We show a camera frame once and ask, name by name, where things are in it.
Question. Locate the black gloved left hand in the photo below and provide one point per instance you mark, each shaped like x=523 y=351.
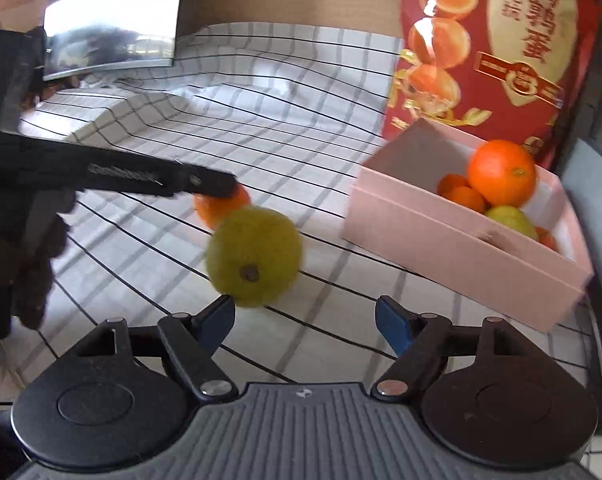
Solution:
x=44 y=239

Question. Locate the small mandarin beside pear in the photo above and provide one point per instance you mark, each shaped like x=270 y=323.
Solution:
x=449 y=182

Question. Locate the white black grid tablecloth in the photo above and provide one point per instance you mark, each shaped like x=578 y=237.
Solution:
x=292 y=112

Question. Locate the small mandarin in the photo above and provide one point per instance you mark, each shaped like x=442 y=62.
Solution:
x=212 y=211
x=449 y=182

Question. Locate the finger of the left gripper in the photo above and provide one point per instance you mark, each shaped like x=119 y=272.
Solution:
x=201 y=180

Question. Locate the yellow-green pear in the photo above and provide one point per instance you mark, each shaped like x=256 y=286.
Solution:
x=254 y=256
x=514 y=219

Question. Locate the pink cardboard box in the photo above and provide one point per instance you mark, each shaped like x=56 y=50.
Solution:
x=395 y=211

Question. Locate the large orange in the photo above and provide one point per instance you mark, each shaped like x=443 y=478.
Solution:
x=503 y=173

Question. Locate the red quail egg snack bag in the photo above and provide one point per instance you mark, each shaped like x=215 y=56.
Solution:
x=497 y=69

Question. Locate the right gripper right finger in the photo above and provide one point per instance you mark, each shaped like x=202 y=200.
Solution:
x=418 y=341

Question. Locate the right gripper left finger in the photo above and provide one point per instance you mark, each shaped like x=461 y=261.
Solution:
x=190 y=342

